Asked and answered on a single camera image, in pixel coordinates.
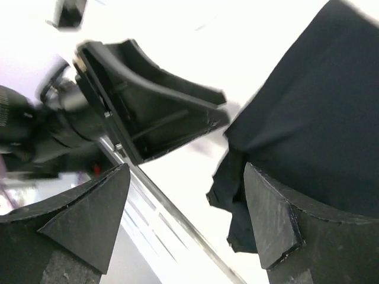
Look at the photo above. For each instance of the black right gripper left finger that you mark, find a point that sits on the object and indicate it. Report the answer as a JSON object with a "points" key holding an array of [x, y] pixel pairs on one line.
{"points": [[68, 238]]}

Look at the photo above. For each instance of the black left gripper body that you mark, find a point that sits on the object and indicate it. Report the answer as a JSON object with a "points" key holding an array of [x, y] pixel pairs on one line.
{"points": [[76, 114]]}

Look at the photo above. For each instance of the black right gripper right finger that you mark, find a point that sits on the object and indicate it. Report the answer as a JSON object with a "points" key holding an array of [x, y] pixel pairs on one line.
{"points": [[300, 240]]}

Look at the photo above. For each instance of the black bra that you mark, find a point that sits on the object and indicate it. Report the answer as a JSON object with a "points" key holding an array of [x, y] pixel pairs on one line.
{"points": [[312, 126]]}

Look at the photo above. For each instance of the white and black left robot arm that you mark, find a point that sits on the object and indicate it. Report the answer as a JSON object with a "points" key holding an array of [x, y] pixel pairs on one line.
{"points": [[20, 120]]}

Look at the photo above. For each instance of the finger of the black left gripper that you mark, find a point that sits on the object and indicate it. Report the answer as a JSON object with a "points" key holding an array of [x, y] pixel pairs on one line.
{"points": [[156, 119], [130, 53]]}

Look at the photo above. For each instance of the aluminium extrusion rail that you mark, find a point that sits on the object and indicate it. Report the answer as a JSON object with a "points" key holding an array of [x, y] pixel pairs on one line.
{"points": [[170, 243]]}

